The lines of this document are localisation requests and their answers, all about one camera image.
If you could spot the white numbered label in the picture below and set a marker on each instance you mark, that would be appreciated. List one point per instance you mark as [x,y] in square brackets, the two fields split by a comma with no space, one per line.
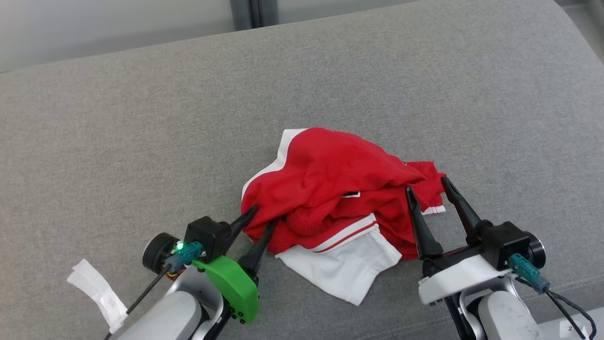
[573,329]

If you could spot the dark grey window post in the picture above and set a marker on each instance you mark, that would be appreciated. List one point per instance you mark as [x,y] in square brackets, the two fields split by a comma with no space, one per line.
[255,12]

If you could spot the red Bulls basketball jersey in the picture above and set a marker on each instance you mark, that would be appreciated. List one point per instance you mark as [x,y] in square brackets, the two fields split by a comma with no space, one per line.
[339,160]

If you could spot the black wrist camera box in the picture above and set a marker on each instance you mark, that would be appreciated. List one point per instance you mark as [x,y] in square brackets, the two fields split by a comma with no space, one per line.
[505,243]
[205,233]

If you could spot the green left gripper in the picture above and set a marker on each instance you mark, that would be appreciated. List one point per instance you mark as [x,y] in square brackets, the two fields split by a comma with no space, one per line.
[236,288]

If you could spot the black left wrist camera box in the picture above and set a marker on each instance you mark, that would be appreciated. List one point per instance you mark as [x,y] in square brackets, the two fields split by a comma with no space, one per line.
[205,233]

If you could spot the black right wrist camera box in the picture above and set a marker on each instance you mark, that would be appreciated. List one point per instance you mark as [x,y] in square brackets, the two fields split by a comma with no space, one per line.
[505,243]

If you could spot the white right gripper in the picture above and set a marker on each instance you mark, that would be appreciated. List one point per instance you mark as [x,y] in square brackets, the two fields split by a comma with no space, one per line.
[462,278]

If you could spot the white tape tag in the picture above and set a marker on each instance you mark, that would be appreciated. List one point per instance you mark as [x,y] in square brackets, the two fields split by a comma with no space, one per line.
[99,293]

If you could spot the grey fabric sofa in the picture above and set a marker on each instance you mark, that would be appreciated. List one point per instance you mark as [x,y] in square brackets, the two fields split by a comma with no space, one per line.
[141,141]

